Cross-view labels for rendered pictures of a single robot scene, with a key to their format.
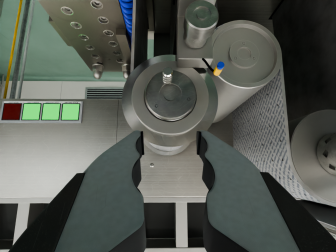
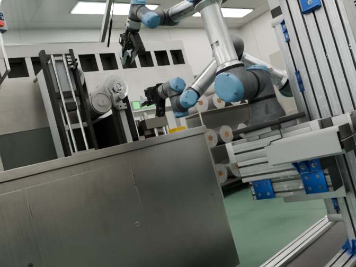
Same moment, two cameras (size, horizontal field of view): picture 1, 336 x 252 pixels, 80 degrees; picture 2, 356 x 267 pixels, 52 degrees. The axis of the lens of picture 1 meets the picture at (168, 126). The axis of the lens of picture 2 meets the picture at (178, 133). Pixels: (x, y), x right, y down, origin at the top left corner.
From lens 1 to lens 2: 1.95 m
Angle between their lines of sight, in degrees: 41
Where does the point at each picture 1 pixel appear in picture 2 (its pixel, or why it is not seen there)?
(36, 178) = (138, 77)
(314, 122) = not seen: hidden behind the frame
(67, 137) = (133, 94)
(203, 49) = (115, 96)
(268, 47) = (95, 105)
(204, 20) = (121, 94)
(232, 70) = (103, 97)
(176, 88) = (117, 88)
